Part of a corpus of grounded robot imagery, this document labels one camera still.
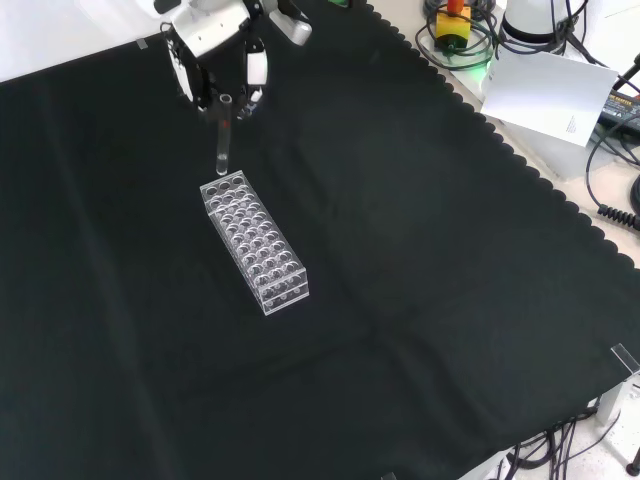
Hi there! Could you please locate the yellow stop button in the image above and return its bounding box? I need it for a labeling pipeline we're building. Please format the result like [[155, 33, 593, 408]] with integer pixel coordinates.
[[432, 0, 473, 52]]

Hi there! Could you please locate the black cable bundle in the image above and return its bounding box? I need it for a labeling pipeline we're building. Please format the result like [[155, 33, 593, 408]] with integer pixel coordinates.
[[499, 399, 604, 480]]

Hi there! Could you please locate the dark adapter cable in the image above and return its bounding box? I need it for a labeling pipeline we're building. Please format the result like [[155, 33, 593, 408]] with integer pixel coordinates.
[[584, 124, 640, 207]]

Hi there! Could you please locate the white bench bracket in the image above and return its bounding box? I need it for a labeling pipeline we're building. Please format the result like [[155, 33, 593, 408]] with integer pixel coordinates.
[[593, 375, 627, 427]]

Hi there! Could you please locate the black power adapter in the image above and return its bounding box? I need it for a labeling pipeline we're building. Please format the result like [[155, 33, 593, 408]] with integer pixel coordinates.
[[595, 92, 640, 133]]

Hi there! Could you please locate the black bench cloth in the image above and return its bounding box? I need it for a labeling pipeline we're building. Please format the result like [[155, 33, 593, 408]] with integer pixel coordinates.
[[0, 0, 640, 480]]

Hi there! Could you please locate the black coiled cable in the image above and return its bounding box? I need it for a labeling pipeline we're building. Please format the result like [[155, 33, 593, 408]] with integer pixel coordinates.
[[596, 203, 640, 228]]

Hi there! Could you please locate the white box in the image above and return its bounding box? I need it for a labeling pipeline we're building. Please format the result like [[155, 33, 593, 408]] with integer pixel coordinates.
[[492, 118, 597, 182]]

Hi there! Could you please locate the clear plastic test tube rack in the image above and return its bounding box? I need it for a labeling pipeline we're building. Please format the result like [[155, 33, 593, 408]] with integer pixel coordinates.
[[199, 169, 310, 317]]

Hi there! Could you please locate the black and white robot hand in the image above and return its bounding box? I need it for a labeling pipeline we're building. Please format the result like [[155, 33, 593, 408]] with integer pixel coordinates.
[[160, 0, 274, 121]]

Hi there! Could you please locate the black cable loop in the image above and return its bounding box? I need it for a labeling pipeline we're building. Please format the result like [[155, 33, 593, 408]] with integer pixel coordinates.
[[414, 0, 503, 72]]

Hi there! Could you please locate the clear glass test tube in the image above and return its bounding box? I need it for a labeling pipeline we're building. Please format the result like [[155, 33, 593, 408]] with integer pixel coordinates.
[[214, 93, 234, 176]]

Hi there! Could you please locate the pale board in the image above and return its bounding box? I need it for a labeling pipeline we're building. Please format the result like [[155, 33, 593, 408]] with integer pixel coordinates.
[[480, 48, 620, 148]]

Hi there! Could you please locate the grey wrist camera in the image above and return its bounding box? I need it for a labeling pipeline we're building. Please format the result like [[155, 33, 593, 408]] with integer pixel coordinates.
[[267, 0, 314, 48]]

